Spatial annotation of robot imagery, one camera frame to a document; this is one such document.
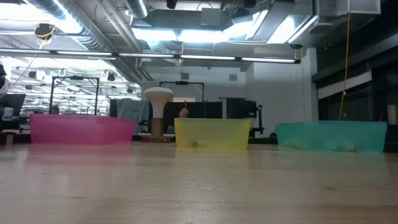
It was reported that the black metal rig frame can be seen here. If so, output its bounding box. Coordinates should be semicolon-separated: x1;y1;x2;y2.
159;80;205;102
49;75;101;114

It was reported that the yellow translucent plastic bin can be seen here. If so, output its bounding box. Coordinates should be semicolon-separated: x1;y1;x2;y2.
174;117;252;149

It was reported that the long ceiling light strip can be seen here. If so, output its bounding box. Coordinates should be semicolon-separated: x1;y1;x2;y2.
0;49;302;64

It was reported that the black aluminium table frame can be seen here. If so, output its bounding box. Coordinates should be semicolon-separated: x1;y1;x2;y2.
0;130;398;153

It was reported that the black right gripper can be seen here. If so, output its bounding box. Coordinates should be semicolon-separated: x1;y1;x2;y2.
166;0;256;9

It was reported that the red translucent plastic bin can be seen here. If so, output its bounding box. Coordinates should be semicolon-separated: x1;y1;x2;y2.
29;113;136;145

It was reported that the black ceiling dome camera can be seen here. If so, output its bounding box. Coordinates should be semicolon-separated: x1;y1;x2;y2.
33;23;57;40

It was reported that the white mushroom table lamp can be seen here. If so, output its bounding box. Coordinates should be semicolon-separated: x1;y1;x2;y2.
144;86;174;143

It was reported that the black partition panel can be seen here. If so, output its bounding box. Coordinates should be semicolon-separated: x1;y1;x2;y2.
163;101;223;134

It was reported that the black equipment stand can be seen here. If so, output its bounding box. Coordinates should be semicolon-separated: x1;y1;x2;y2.
225;97;265;139

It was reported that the silver ventilation duct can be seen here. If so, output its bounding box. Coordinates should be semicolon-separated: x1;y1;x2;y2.
126;0;150;19

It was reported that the black monitor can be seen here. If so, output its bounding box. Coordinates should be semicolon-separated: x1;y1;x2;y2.
0;93;27;118

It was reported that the gray fabric cover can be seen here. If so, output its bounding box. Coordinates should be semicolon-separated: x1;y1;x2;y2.
115;98;150;134

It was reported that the yellow cable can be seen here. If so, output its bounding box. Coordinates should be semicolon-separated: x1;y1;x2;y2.
338;0;352;122

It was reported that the teal translucent plastic bin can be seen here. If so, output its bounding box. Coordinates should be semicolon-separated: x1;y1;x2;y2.
275;120;388;153

